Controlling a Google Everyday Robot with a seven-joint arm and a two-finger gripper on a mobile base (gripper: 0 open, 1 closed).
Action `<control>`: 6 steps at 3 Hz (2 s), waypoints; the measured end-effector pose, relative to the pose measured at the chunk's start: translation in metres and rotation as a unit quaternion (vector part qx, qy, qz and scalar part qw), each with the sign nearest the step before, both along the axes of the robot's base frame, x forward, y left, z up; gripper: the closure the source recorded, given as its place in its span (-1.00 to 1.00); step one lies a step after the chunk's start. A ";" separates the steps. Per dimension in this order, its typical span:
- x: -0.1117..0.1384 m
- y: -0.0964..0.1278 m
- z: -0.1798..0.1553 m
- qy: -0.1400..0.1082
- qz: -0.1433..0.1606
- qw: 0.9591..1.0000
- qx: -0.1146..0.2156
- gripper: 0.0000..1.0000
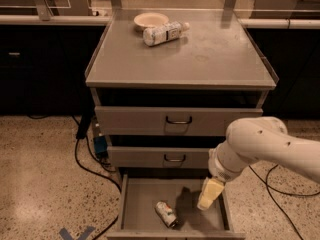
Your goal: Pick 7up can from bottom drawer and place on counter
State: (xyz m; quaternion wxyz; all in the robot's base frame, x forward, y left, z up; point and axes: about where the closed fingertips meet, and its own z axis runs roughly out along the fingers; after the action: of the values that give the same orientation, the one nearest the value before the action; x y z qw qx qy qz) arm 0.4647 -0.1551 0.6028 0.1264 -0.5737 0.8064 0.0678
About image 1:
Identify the white bowl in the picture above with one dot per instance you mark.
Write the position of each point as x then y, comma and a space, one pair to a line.
150, 20

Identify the top grey drawer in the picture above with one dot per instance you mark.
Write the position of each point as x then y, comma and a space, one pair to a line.
165, 121

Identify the blue tape cross mark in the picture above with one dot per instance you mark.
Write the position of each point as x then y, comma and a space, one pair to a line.
83, 235

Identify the grey drawer cabinet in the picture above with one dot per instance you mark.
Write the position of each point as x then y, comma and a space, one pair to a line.
213, 65

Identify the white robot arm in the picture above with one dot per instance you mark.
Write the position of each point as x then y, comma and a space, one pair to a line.
249, 140

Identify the grey drawer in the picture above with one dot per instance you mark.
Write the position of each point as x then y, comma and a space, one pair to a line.
156, 157
138, 219
165, 121

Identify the white plastic bottle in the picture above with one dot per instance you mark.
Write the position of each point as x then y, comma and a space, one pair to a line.
164, 33

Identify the bottom grey drawer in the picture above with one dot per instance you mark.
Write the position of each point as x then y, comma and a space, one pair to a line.
138, 219

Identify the white horizontal rail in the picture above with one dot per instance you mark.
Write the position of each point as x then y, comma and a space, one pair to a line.
100, 21

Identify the blue power box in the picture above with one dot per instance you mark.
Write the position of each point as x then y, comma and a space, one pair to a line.
100, 146

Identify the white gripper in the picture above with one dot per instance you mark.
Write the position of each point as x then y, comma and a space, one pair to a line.
220, 171

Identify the middle grey drawer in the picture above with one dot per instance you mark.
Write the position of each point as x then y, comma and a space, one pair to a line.
156, 157

